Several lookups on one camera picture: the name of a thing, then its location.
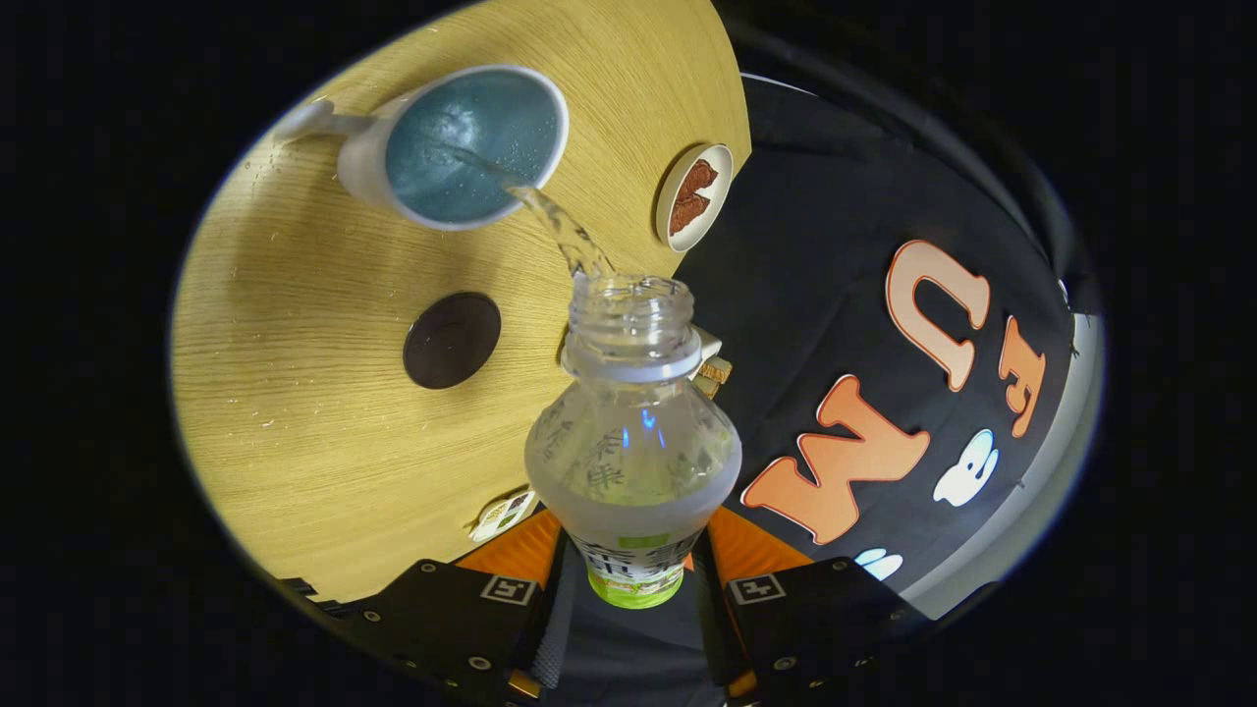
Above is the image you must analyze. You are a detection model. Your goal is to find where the round white plate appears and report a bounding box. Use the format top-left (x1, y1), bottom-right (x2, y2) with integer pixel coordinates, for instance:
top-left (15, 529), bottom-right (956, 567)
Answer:
top-left (655, 143), bottom-right (735, 253)

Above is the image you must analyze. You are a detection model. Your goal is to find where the white divided bean dish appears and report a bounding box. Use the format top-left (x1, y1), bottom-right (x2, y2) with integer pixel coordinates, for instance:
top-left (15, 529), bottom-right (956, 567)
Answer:
top-left (468, 488), bottom-right (539, 544)

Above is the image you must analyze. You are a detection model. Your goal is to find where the clear plastic juice bottle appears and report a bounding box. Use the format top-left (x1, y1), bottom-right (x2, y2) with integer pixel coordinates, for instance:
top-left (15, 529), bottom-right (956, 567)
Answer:
top-left (523, 272), bottom-right (743, 610)

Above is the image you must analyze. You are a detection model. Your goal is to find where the white cup with blue inside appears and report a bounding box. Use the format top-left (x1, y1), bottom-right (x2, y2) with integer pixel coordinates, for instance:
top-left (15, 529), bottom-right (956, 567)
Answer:
top-left (273, 65), bottom-right (571, 232)

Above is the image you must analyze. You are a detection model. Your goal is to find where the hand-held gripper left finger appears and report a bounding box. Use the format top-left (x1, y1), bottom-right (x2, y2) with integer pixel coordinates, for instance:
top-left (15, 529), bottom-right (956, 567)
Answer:
top-left (339, 506), bottom-right (571, 703)

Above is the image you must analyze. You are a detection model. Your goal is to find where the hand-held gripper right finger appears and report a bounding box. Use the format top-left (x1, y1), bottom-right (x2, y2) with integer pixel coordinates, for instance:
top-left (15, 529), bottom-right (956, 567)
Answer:
top-left (692, 506), bottom-right (929, 700)

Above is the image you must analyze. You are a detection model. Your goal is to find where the dark round coaster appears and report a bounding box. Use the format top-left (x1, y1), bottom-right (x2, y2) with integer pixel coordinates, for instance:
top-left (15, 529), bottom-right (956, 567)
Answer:
top-left (403, 292), bottom-right (503, 391)

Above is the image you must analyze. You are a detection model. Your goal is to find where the wooden table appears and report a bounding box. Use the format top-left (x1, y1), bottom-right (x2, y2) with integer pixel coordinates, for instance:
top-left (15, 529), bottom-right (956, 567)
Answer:
top-left (169, 0), bottom-right (753, 602)

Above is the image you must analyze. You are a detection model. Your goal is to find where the clear juice stream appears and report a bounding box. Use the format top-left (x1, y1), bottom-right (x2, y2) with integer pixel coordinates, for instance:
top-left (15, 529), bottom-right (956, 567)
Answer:
top-left (432, 142), bottom-right (615, 281)

